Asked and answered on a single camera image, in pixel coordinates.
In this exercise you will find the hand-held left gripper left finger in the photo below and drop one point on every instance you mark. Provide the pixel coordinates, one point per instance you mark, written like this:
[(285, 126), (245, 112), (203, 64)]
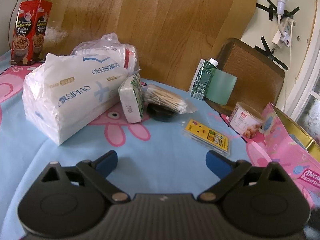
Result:
[(107, 163)]

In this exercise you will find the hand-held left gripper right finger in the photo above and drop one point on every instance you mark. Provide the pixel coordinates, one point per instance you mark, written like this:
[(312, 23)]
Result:
[(217, 164)]

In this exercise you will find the yellow card pack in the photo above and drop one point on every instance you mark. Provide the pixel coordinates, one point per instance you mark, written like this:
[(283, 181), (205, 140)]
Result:
[(207, 137)]

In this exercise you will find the pink gift box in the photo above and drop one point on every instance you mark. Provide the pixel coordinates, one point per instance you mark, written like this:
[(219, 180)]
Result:
[(282, 145)]

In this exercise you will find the small green patterned tissue pack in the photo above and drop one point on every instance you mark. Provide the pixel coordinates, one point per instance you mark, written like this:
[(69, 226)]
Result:
[(131, 97)]

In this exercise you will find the black round lid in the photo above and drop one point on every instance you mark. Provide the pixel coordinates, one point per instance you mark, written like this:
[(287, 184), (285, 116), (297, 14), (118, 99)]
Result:
[(161, 115)]

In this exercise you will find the cotton swab pack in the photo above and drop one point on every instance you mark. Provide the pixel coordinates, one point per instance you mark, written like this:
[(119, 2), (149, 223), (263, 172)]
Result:
[(165, 98)]

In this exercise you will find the round plastic food can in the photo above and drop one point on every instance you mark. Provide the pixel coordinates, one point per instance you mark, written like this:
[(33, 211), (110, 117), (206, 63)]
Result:
[(245, 122)]

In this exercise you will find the pale green plastic cup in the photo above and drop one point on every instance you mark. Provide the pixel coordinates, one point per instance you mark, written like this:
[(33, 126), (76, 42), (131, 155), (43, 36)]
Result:
[(223, 87)]

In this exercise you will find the large white tissue pack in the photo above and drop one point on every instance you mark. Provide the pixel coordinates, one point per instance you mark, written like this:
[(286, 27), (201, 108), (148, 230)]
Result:
[(67, 97)]

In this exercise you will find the green drink carton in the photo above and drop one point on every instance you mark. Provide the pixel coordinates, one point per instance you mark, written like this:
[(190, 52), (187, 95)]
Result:
[(203, 80)]

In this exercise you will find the brown woven chair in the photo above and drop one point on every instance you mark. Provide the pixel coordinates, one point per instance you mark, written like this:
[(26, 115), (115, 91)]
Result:
[(257, 72)]

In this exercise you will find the clear plastic bag with tissues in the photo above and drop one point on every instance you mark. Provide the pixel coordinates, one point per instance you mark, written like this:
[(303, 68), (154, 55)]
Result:
[(107, 47)]

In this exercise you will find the black tape cross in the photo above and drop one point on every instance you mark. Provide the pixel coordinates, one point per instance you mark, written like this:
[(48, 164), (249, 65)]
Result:
[(271, 10), (268, 50)]

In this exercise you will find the wooden board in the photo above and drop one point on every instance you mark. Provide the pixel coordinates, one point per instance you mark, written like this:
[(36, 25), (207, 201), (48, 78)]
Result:
[(162, 25)]

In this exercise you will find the red snack box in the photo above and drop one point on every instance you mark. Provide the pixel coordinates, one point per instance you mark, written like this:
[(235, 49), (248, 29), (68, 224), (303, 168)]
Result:
[(28, 32)]

